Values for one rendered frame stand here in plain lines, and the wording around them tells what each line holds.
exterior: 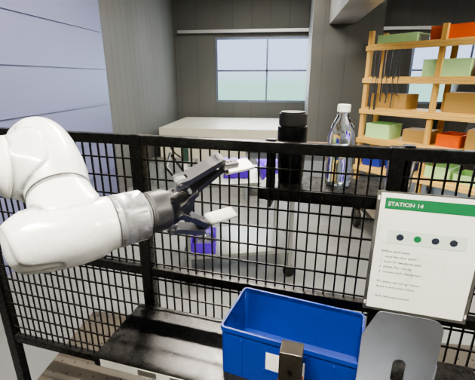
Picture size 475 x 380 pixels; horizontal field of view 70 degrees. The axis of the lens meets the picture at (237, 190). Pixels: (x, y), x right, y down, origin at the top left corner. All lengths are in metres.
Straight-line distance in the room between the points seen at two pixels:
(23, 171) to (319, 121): 6.39
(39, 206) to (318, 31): 6.44
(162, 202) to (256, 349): 0.41
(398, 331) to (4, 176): 0.66
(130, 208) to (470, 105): 5.27
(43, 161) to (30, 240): 0.14
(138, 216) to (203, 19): 7.72
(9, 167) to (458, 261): 0.89
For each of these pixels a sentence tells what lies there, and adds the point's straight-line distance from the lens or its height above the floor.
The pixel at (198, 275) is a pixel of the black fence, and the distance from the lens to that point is 1.00.
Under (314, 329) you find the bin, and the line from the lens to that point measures 0.95.
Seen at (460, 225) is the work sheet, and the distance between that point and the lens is 0.87.
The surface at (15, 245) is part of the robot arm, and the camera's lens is 0.55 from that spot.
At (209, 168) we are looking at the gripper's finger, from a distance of 0.60.
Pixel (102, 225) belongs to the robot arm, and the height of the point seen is 1.48.
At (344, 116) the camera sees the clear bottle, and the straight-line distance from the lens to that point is 0.86.
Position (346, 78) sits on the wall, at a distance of 6.82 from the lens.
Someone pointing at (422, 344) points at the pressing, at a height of 1.29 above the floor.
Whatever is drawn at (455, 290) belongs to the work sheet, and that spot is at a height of 1.23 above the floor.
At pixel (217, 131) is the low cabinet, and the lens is 6.07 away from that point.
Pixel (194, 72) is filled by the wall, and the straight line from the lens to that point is 8.17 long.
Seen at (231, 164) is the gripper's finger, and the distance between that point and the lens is 0.64.
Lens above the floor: 1.69
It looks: 18 degrees down
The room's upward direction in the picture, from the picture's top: straight up
